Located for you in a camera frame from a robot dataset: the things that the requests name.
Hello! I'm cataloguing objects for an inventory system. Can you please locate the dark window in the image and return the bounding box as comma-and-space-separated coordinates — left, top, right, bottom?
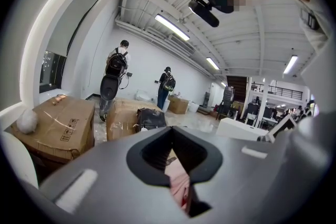
39, 50, 68, 94

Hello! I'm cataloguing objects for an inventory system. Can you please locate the dark staircase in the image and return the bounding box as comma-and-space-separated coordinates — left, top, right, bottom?
226, 75, 248, 103

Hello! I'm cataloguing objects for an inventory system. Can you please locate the stack of dark chairs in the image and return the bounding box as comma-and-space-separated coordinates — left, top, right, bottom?
222, 86, 235, 113

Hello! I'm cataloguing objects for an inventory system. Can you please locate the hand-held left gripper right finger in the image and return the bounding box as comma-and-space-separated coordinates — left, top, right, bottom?
172, 112, 336, 224

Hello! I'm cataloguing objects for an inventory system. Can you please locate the large cardboard box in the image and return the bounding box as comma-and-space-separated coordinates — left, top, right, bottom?
10, 95, 96, 163

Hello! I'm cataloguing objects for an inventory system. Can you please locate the pink cloth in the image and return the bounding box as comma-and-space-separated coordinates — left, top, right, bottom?
164, 156, 191, 216

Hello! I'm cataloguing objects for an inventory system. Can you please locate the person's white shirt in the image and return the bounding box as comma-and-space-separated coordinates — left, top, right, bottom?
272, 0, 332, 57

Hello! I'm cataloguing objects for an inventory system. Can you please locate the crumpled white plastic bag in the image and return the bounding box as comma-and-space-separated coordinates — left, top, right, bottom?
16, 109, 38, 135

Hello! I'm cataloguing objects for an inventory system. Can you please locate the long ceiling light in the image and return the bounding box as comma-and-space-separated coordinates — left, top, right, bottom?
206, 57, 221, 70
282, 54, 299, 74
154, 14, 191, 41

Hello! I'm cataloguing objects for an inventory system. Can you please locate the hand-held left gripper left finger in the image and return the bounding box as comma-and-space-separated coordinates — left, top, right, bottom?
25, 125, 190, 224

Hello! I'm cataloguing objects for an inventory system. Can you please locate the white angular frame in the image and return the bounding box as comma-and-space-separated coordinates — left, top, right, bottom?
257, 114, 297, 144

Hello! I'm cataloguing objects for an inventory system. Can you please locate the plastic-wrapped cardboard box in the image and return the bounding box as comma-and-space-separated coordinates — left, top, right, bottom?
106, 98, 162, 142

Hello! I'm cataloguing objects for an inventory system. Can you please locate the small cardboard box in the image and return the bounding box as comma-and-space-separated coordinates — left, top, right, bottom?
167, 95, 190, 115

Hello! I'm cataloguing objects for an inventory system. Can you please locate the black head-worn camera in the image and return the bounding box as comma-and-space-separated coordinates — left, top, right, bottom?
188, 0, 220, 28

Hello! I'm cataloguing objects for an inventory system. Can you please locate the white table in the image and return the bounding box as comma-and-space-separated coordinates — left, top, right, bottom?
215, 117, 269, 142

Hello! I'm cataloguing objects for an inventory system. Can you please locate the dark brown bag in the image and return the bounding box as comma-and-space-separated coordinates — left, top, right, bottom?
135, 108, 167, 133

